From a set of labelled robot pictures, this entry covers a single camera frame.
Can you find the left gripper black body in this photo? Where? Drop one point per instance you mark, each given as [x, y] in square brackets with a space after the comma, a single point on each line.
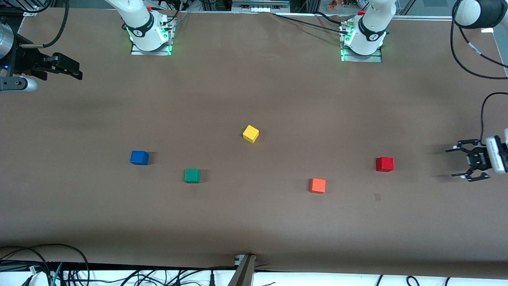
[479, 159]

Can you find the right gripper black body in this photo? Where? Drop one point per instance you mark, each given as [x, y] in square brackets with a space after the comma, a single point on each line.
[28, 63]

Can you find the red cube block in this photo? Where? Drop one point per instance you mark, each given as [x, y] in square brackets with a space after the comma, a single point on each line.
[385, 164]

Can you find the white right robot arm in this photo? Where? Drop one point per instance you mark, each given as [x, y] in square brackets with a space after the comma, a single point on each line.
[143, 28]

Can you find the blue cube block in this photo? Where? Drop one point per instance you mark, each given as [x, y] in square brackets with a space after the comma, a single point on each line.
[139, 158]

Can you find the green cube block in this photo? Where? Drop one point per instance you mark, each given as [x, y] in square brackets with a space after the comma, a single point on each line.
[192, 176]

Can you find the orange cube block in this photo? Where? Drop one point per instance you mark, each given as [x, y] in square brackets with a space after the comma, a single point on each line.
[317, 186]

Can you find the yellow cube block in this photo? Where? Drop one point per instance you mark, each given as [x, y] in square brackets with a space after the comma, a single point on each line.
[251, 134]

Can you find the grey socket strip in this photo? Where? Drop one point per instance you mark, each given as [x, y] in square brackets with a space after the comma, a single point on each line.
[260, 6]

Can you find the table cover sheet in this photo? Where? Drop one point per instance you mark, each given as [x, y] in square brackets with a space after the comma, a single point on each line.
[254, 218]

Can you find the black power plug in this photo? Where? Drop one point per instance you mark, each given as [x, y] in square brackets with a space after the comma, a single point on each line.
[212, 278]

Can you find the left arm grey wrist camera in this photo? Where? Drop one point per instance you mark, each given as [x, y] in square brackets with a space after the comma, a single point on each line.
[495, 155]

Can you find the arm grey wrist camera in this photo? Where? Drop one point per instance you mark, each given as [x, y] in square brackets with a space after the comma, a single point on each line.
[20, 84]
[495, 155]

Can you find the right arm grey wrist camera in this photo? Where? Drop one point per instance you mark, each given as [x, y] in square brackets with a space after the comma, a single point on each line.
[20, 84]

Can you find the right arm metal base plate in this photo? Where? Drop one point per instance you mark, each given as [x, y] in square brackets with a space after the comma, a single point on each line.
[151, 53]

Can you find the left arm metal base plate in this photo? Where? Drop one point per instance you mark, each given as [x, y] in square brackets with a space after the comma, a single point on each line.
[363, 58]

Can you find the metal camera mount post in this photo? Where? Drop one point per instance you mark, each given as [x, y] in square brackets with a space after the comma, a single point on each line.
[244, 274]

